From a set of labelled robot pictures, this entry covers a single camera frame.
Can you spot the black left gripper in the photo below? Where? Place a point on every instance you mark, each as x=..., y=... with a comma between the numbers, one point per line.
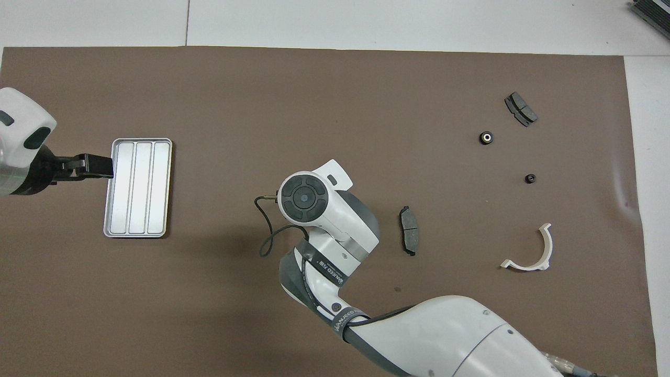
x=39, y=173

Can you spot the small black bearing gear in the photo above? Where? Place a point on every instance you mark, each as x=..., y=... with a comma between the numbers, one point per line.
x=530, y=178

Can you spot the dark grey brake pad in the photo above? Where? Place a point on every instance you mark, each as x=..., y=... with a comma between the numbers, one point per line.
x=409, y=230

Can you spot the white curved plastic bracket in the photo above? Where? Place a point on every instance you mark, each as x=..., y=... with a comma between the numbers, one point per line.
x=548, y=246

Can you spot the stacked dark grey brake pads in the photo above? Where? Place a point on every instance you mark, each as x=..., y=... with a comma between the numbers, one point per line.
x=521, y=109

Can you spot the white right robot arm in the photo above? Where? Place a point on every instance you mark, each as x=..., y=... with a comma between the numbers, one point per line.
x=445, y=335

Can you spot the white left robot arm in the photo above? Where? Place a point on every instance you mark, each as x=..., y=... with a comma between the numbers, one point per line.
x=21, y=120

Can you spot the grey metal tray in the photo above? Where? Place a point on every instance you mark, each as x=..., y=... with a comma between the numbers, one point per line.
x=138, y=187

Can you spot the brown table mat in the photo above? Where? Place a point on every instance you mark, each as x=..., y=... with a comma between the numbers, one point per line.
x=314, y=104

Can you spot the black ribbed device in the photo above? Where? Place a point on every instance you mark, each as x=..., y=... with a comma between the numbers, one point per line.
x=657, y=13

